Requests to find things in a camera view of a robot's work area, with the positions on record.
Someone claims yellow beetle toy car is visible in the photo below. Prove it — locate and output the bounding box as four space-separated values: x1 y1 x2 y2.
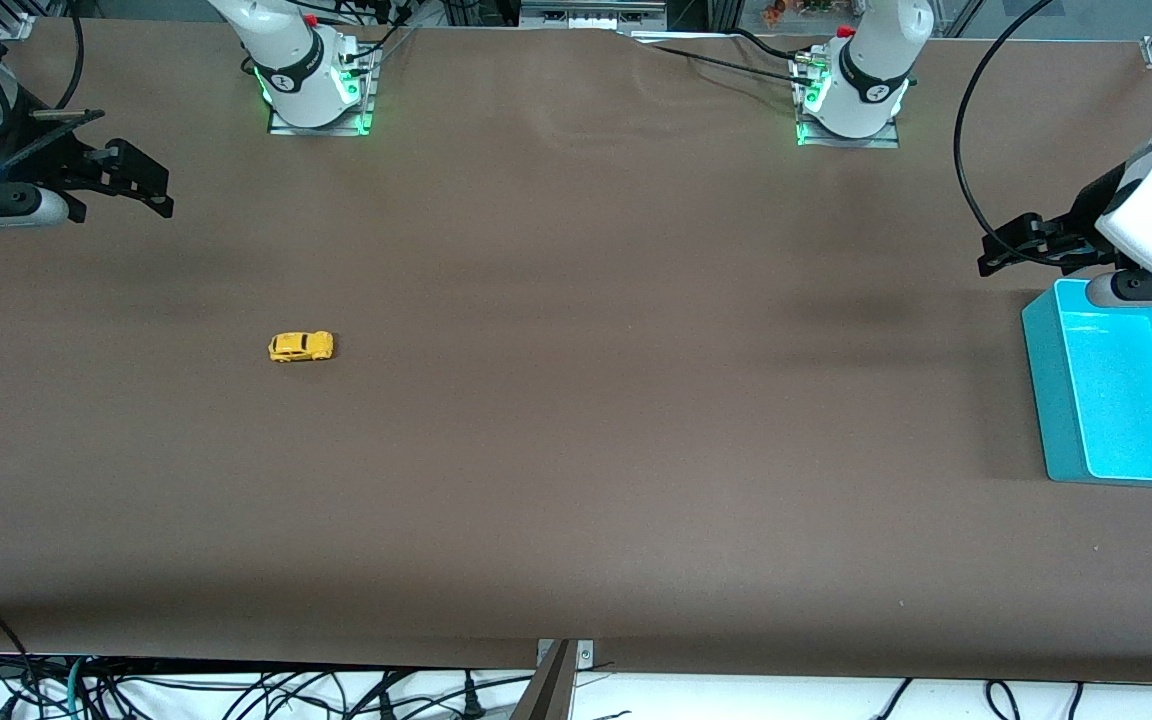
268 331 335 363

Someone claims teal plastic storage bin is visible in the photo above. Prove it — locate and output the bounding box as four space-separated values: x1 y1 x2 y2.
1021 278 1152 489

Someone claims brown table cover sheet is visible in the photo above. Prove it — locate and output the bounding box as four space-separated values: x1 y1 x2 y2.
0 18 1152 686

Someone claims grey power strip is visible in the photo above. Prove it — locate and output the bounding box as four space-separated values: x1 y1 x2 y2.
521 0 669 29

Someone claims brown table support beam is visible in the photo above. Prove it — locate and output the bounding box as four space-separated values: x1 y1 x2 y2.
509 640 579 720

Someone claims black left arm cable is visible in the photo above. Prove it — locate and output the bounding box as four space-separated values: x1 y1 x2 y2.
953 0 1055 246

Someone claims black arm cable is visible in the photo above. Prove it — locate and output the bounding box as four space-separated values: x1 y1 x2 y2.
56 0 87 109
953 0 1055 246

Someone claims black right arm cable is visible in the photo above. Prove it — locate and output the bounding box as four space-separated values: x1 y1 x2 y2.
56 0 87 109

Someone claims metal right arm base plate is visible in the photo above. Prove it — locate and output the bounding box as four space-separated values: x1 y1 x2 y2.
268 48 379 137

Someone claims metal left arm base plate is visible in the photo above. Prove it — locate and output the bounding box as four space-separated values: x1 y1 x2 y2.
794 58 902 150

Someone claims short black table cable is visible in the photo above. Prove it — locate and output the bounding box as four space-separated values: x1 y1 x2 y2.
731 28 802 63

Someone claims long black table cable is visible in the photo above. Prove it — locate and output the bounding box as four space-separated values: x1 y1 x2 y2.
636 40 809 89

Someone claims small metal table bracket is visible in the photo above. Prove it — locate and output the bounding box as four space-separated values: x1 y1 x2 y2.
536 640 596 669

